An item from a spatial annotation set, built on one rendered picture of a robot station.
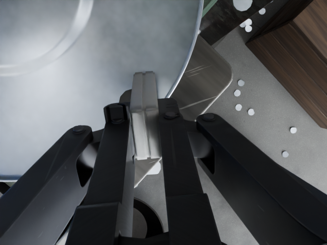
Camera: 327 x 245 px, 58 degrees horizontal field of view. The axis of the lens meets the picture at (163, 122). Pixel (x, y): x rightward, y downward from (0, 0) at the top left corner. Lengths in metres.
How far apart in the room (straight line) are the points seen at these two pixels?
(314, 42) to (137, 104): 0.63
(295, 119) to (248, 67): 0.25
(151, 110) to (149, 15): 0.10
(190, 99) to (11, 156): 0.14
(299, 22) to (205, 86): 0.53
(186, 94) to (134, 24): 0.06
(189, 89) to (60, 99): 0.10
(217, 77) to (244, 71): 0.82
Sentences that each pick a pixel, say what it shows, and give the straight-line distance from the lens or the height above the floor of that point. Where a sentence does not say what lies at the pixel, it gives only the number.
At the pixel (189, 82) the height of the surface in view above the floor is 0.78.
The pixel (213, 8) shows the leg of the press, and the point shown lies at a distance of 0.65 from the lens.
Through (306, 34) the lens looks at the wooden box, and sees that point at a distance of 0.74.
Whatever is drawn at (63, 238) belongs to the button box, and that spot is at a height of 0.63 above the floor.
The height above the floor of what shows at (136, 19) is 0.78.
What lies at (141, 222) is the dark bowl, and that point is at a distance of 1.12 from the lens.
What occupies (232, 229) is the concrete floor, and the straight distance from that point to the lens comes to 1.16.
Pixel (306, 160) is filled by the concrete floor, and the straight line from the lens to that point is 1.17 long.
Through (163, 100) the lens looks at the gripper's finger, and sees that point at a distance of 0.18.
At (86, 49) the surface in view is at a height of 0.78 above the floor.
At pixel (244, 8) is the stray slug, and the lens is 0.39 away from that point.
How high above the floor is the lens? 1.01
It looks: 83 degrees down
